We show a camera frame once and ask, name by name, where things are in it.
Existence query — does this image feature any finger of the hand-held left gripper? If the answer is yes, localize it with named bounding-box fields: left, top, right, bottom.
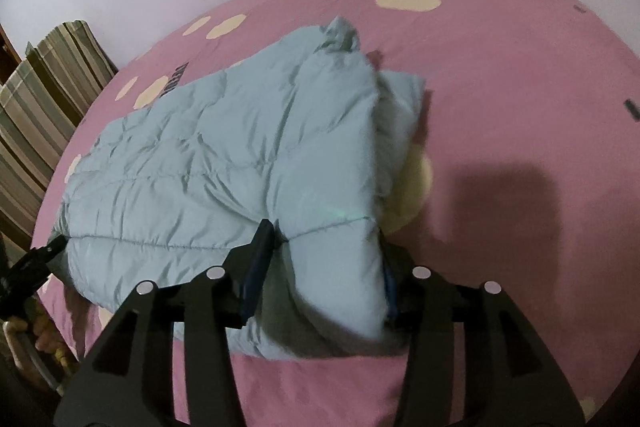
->
left=20, top=234, right=67, bottom=269

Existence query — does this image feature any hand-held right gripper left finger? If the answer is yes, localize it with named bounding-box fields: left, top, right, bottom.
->
left=52, top=219, right=279, bottom=427

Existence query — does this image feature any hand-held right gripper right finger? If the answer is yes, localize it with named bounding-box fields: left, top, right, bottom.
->
left=380, top=234, right=587, bottom=427

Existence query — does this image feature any light blue puffer jacket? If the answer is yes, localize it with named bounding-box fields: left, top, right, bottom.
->
left=49, top=15, right=434, bottom=361

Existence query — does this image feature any person's left hand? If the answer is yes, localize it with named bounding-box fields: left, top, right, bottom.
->
left=4, top=313, right=68, bottom=364

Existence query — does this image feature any striped headboard cushion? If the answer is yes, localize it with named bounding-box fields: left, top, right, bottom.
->
left=0, top=20, right=119, bottom=254

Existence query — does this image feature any brown wooden door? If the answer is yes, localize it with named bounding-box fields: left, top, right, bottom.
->
left=0, top=24, right=24, bottom=68

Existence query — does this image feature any pink dotted bed sheet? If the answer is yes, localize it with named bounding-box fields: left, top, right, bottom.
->
left=32, top=0, right=640, bottom=427

